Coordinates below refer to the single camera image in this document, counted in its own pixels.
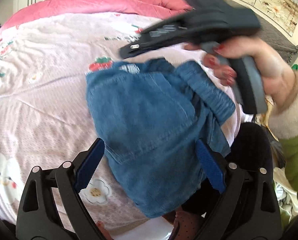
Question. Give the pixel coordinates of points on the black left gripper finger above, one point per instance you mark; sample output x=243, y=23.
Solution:
x=248, y=207
x=156, y=37
x=38, y=217

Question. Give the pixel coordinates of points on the pink quilt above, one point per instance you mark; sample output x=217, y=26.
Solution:
x=161, y=9

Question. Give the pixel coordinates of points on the blue denim pants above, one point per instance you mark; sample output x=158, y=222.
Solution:
x=150, y=116

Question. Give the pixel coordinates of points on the pink strawberry print bedsheet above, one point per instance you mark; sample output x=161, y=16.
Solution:
x=44, y=119

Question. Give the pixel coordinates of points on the floral wall picture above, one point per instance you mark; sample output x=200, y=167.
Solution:
x=282, y=12

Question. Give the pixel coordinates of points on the right hand with red nails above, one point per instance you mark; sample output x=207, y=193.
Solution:
x=277, y=76

